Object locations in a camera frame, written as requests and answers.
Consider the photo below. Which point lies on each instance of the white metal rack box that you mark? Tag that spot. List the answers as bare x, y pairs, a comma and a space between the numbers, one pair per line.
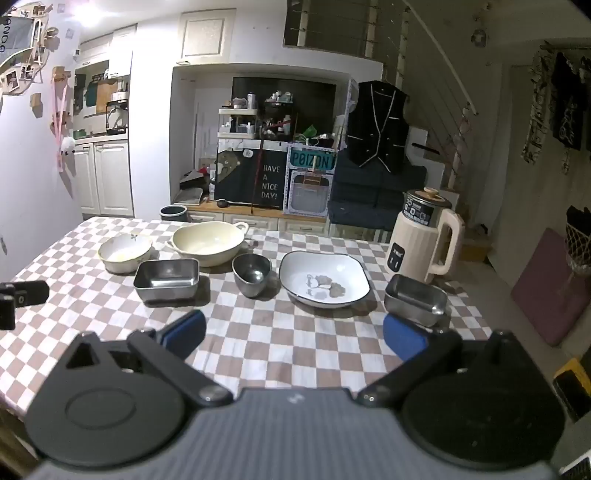
307, 198

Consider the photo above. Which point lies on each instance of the yellow black box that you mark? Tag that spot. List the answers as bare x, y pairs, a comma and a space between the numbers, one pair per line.
572, 387

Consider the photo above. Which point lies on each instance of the dark trash bin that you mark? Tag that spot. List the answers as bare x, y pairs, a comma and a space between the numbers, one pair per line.
173, 214

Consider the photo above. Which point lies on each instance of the hanging dark clothes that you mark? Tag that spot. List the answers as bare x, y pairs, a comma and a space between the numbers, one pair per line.
563, 106

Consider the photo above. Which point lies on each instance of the white tiered storage rack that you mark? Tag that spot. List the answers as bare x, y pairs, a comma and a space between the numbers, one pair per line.
238, 124

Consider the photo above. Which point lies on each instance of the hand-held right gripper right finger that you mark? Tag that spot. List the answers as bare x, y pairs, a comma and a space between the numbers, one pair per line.
401, 337

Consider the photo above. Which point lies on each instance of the white kitchen cabinets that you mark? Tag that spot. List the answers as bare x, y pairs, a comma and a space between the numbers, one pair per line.
108, 175

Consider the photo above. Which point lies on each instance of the cream electric kettle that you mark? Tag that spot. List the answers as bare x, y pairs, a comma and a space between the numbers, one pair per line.
415, 240

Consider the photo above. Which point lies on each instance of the black chalkboard sign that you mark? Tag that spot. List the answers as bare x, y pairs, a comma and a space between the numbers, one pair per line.
268, 184

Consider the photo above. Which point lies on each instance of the wooden low drawer cabinet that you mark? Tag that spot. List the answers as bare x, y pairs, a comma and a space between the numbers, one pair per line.
258, 221

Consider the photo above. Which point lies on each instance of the purple cushion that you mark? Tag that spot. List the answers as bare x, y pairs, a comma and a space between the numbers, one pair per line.
549, 286

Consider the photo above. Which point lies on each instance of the coffee machine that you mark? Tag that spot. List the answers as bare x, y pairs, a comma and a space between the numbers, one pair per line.
116, 115

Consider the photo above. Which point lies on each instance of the white plate dark rim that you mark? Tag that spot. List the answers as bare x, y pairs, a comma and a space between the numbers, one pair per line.
323, 270

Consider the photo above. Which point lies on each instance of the round steel bowl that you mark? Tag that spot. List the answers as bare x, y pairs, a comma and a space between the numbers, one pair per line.
251, 277

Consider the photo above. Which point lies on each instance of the wooden wall photo display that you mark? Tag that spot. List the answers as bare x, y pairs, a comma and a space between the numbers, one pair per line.
23, 50

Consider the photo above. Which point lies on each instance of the stair railing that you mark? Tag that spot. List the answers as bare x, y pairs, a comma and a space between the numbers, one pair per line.
443, 83

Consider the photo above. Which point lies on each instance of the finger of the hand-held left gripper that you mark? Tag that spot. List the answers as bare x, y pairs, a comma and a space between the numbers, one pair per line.
32, 293

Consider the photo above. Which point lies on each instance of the steel rectangular container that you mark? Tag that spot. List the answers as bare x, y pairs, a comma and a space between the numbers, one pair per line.
164, 277
415, 300

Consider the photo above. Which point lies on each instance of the black vest white trim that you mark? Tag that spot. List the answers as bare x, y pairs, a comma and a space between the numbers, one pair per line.
376, 124

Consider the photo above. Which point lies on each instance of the white floral bowl yellow rim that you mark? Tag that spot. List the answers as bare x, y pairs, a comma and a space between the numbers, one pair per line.
122, 258

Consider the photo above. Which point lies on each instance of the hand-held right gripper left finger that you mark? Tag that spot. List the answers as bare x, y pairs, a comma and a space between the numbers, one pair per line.
184, 330

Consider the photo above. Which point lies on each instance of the pink wall ribbon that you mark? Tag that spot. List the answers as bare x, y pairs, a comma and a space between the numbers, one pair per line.
60, 115

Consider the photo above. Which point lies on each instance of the teal plate sign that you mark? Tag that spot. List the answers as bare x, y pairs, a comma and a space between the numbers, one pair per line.
311, 161

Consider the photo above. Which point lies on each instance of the net basket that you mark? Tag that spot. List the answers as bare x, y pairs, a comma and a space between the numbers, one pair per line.
579, 240

